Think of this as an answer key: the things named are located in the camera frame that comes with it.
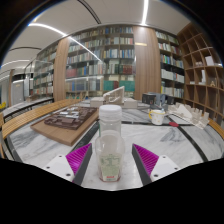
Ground white columned building model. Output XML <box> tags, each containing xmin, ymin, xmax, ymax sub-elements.
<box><xmin>89</xmin><ymin>85</ymin><xmax>138</xmax><ymax>109</ymax></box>

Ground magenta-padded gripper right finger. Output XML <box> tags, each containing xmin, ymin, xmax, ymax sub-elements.
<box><xmin>131</xmin><ymin>143</ymin><xmax>182</xmax><ymax>186</ymax></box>

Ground wooden cubby shelf unit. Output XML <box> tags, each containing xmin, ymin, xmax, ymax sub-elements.
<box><xmin>176</xmin><ymin>22</ymin><xmax>224</xmax><ymax>126</ymax></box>

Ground brown model on wooden board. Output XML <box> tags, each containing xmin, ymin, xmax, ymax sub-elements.
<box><xmin>29</xmin><ymin>105</ymin><xmax>100</xmax><ymax>147</ymax></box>

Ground dark cube model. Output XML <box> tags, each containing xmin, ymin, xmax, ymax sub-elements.
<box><xmin>141</xmin><ymin>92</ymin><xmax>158</xmax><ymax>105</ymax></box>
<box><xmin>165</xmin><ymin>94</ymin><xmax>175</xmax><ymax>105</ymax></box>

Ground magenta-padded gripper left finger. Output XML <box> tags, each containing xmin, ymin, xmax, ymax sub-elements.
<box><xmin>42</xmin><ymin>143</ymin><xmax>93</xmax><ymax>186</ymax></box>

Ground tall wooden bookshelf unit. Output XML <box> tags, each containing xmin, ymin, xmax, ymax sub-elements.
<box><xmin>31</xmin><ymin>24</ymin><xmax>186</xmax><ymax>101</ymax></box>

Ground ceiling light strips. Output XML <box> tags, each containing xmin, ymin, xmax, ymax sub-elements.
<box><xmin>0</xmin><ymin>0</ymin><xmax>150</xmax><ymax>81</ymax></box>

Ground white mug with yellow rim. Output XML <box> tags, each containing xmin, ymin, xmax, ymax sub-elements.
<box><xmin>148</xmin><ymin>109</ymin><xmax>167</xmax><ymax>126</ymax></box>

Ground clear white-capped plastic bottle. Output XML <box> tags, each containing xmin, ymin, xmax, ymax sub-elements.
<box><xmin>94</xmin><ymin>104</ymin><xmax>126</xmax><ymax>183</ymax></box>

